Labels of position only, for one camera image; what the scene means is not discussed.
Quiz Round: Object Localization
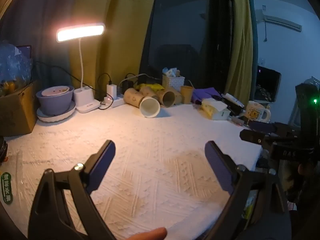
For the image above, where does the yellow white tissue box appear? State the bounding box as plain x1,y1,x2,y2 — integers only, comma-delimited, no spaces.
201,98,231,121

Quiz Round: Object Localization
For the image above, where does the dark window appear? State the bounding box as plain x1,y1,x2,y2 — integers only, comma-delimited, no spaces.
139,0,236,98

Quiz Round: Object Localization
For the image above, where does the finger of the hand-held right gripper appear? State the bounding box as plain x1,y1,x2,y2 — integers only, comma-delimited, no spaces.
239,129,265,143
249,122,296,134

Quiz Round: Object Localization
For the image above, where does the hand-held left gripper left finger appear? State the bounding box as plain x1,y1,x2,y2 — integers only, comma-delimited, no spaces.
27,140,117,240

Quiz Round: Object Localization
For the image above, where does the brown paper cup white inside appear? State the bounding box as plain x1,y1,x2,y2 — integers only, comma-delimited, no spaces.
124,88,161,119

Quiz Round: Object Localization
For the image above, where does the green label packet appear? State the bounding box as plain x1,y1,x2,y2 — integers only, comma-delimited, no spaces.
0,171,15,206

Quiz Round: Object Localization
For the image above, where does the white air conditioner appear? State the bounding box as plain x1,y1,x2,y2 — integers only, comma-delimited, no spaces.
255,7,303,33

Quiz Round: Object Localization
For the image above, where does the blue plastic bag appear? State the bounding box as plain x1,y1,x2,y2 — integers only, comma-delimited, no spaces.
0,42,33,98

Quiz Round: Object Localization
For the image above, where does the lilac bowl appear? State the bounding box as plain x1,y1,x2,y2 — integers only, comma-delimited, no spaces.
36,85,75,117

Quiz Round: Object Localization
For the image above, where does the black charger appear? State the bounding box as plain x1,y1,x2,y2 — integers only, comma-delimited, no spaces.
121,79,135,95

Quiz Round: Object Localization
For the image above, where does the yellow cloth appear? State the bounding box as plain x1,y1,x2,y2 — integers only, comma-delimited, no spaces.
143,83,166,93

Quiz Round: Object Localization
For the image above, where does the black cable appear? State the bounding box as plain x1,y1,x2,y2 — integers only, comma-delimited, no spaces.
32,61,112,110

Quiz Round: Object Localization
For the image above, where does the white plate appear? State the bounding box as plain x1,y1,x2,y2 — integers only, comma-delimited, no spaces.
36,101,76,124

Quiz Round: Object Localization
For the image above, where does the small brown paper cup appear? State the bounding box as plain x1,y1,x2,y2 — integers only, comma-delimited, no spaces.
180,85,195,104

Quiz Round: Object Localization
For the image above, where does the dark tablet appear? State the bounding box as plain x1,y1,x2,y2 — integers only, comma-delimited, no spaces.
15,45,33,61

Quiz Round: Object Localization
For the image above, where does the cardboard box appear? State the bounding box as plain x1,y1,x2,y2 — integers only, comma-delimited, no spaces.
0,80,40,138

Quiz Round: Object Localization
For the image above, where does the white tube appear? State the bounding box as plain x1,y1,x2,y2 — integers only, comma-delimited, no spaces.
221,93,245,108

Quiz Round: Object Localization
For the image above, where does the white charger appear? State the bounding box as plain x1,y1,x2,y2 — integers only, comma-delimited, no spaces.
106,83,117,98

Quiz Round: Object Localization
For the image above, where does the dark screen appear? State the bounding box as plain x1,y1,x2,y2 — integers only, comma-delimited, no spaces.
253,65,282,103

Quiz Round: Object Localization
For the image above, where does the black round object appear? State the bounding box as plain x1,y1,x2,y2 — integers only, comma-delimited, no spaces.
0,136,9,166

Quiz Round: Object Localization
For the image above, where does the white desk lamp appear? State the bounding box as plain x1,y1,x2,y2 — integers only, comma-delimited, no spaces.
56,22,106,114

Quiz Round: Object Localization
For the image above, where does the white mug yellow print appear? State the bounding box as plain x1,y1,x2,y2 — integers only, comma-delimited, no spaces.
244,100,271,123

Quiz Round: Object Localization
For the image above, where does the narrow yellow curtain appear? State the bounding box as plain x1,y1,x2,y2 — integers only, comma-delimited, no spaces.
223,0,258,101

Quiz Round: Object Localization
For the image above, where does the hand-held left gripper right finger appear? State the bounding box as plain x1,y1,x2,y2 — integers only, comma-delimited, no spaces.
202,141,292,240

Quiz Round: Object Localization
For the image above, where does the white power strip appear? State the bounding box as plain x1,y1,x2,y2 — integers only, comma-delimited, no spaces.
99,96,126,109

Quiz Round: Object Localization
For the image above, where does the white textured tablecloth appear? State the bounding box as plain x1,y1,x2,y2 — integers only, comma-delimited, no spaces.
4,102,263,240

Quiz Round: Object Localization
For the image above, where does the purple cloth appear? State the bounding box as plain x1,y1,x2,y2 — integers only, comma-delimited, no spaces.
192,87,223,105

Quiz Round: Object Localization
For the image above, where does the white woven basket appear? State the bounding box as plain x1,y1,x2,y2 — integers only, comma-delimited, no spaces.
162,74,186,92

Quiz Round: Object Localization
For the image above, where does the wide yellow curtain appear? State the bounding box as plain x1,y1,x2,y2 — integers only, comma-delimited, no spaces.
68,0,161,101

